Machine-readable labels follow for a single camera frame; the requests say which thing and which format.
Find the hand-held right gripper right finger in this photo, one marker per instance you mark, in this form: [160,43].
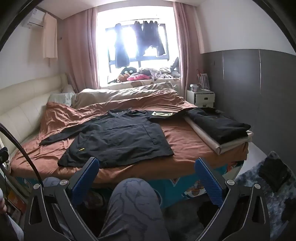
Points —
[208,183]

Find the folded white bedding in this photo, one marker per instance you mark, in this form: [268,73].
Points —
[233,144]

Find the black plush toy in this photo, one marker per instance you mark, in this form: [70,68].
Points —
[129,70]

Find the black bag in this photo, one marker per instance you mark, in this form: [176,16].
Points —
[275,173]

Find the cream padded headboard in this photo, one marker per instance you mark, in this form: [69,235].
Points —
[25,102]

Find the white desk rack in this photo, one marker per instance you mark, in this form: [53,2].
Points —
[204,81]

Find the white nightstand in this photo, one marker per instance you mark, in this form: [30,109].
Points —
[201,98]

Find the hanging dark jacket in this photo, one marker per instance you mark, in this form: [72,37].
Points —
[149,37]

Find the person's left hand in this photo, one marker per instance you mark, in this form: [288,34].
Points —
[2,205]

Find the pink cloth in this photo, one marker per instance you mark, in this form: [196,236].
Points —
[137,78]

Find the black shirt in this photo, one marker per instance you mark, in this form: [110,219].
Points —
[115,139]

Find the folded black clothes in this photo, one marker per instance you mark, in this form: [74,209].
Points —
[219,125]

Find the cream hanging cloth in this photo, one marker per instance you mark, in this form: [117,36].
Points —
[50,37]

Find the grey shaggy rug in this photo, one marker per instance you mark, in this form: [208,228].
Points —
[277,204]

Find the pale patterned pillow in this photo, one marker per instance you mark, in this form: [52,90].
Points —
[61,98]

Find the person's left leg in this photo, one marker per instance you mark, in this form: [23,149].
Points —
[50,182]

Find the white air conditioner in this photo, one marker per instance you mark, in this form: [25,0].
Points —
[34,18]

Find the pink curtain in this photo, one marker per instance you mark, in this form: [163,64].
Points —
[188,46]
[81,51]

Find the blue printed bed sheet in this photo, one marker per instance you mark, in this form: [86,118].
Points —
[175,192]

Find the brown blanket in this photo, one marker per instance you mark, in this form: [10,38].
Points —
[185,139]

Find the brown plush toy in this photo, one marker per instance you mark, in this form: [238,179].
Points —
[121,77]

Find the hanging dark garment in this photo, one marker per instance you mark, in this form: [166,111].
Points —
[121,48]

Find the grey plush toy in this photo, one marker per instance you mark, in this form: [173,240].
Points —
[175,68]

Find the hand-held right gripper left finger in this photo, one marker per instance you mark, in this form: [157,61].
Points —
[85,183]

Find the white mug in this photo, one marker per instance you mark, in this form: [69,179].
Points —
[194,88]

